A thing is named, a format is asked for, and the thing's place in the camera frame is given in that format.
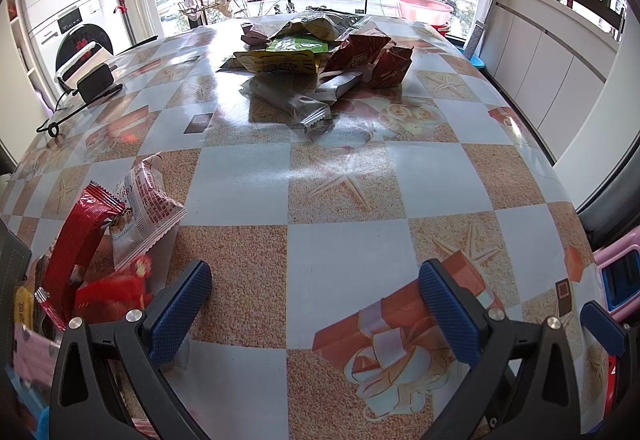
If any pink snack packet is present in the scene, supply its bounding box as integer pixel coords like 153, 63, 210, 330
13, 323, 60, 388

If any yellow snack packet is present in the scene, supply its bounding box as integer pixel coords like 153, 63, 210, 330
14, 286, 35, 329

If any white red snack packet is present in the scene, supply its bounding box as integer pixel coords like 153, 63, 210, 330
110, 154, 186, 270

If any white cabinet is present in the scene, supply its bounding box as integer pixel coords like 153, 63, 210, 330
480, 0, 620, 159

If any black power adapter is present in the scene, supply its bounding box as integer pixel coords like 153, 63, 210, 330
76, 62, 115, 105

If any red snack bag pile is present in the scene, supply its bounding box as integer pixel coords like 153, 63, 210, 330
323, 33, 413, 88

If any white washing machine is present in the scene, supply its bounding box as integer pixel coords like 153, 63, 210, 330
27, 0, 132, 94

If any red plastic bucket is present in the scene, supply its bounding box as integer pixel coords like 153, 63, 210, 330
398, 0, 454, 36

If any yellow snack bag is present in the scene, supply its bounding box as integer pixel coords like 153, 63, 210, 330
233, 51, 318, 74

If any green snack bag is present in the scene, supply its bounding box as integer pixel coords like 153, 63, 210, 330
267, 34, 329, 54

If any black cable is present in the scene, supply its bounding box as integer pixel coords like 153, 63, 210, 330
34, 81, 125, 139

